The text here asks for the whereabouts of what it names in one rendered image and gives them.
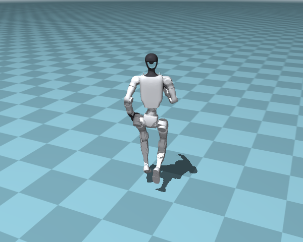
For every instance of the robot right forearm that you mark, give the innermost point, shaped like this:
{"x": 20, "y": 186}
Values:
{"x": 166, "y": 92}

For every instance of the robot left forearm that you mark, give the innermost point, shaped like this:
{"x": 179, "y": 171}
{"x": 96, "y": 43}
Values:
{"x": 129, "y": 108}

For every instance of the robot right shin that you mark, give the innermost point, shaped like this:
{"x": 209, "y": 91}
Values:
{"x": 161, "y": 155}

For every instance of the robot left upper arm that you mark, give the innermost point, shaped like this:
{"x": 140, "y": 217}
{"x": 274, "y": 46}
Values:
{"x": 131, "y": 89}

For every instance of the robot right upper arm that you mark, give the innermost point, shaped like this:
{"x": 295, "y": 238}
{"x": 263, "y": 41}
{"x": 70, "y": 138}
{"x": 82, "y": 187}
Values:
{"x": 170, "y": 87}

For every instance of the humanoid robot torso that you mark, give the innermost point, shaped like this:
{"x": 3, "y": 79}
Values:
{"x": 151, "y": 92}

